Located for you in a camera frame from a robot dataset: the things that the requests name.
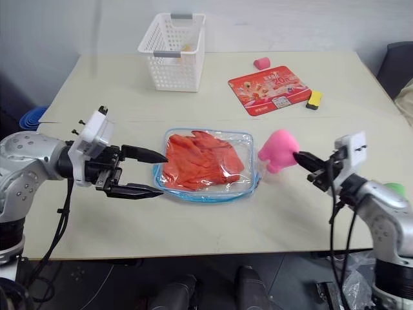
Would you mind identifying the dark chair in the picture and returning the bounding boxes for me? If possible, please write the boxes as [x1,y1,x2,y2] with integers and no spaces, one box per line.
[375,41,413,101]

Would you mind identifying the crumpled clear plastic wrap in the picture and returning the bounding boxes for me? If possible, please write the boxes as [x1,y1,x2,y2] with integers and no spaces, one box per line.
[341,251,378,310]

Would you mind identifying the clear plastic pouch blue zip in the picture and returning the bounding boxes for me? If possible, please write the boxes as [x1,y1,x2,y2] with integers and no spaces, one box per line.
[152,127,264,205]

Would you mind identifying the orange cloth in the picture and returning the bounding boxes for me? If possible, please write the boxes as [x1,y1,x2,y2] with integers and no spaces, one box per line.
[161,129,245,189]

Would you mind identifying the blue stacked bowls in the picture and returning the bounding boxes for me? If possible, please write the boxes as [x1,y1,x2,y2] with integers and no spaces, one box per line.
[19,104,50,131]

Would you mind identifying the white plastic lattice basket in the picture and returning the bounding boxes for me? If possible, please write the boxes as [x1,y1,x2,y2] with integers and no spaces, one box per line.
[137,12,207,93]

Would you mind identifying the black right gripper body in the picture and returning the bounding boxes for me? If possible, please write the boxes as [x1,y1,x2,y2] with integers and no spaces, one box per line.
[307,150,343,195]

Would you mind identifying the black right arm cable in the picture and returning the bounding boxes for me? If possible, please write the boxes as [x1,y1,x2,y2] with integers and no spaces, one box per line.
[328,192,359,310]

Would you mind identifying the yellow black eraser sponge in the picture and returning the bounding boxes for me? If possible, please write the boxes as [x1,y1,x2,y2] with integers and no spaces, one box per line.
[304,89,324,110]

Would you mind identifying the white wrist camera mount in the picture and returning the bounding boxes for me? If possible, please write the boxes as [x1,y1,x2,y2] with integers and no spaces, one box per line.
[331,130,369,194]
[67,105,116,189]

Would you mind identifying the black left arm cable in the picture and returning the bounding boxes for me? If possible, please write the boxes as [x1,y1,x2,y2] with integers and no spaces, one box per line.
[31,176,74,282]

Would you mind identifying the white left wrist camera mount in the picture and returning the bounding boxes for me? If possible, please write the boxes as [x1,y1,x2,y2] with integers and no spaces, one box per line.
[67,105,116,189]

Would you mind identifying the dark rounded shape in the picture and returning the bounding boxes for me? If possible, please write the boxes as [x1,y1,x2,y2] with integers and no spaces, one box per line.
[149,273,198,310]
[234,265,269,310]

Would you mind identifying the pink plush toy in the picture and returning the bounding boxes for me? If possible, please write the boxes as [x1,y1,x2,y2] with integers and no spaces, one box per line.
[257,129,302,174]

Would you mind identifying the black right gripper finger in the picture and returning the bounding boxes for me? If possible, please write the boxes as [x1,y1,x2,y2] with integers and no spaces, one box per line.
[291,154,321,174]
[297,150,327,168]

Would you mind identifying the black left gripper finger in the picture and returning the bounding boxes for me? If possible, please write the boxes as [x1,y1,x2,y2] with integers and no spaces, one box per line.
[105,183,165,200]
[121,145,169,164]

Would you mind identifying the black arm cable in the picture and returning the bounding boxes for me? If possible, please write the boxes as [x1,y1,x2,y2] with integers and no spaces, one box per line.
[31,176,74,282]
[328,192,359,310]

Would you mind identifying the red snack packet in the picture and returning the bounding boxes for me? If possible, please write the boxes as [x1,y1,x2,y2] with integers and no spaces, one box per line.
[227,65,312,116]

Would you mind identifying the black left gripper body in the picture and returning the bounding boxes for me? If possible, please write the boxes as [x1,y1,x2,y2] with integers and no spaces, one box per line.
[84,145,126,195]

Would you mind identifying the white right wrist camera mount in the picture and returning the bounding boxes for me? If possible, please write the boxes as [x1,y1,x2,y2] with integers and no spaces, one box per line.
[331,130,369,194]

